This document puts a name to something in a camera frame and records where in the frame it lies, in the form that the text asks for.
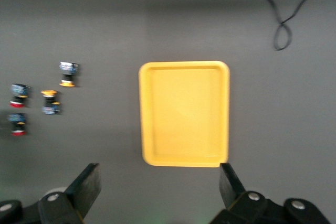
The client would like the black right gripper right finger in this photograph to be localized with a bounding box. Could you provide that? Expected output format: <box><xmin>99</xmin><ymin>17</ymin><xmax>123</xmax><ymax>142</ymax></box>
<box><xmin>209</xmin><ymin>163</ymin><xmax>272</xmax><ymax>224</ymax></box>

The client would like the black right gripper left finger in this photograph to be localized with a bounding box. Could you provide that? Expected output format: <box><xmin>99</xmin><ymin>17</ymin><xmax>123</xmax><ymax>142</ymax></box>
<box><xmin>38</xmin><ymin>163</ymin><xmax>102</xmax><ymax>224</ymax></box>

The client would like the yellow mushroom push button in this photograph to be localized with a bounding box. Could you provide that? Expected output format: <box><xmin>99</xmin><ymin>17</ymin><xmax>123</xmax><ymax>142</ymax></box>
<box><xmin>58</xmin><ymin>61</ymin><xmax>80</xmax><ymax>88</ymax></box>
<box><xmin>40</xmin><ymin>89</ymin><xmax>62</xmax><ymax>115</ymax></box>

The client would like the yellow plastic tray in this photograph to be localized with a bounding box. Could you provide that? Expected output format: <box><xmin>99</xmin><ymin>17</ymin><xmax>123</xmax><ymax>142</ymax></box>
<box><xmin>138</xmin><ymin>60</ymin><xmax>230</xmax><ymax>168</ymax></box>

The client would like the red mushroom push button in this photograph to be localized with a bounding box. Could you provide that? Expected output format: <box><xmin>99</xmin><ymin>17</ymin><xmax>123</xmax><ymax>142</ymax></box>
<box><xmin>7</xmin><ymin>113</ymin><xmax>28</xmax><ymax>136</ymax></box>
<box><xmin>9</xmin><ymin>83</ymin><xmax>31</xmax><ymax>109</ymax></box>

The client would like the loose thin black cable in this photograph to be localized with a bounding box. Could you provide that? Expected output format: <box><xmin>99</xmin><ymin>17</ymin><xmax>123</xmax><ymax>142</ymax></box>
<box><xmin>230</xmin><ymin>0</ymin><xmax>336</xmax><ymax>51</ymax></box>

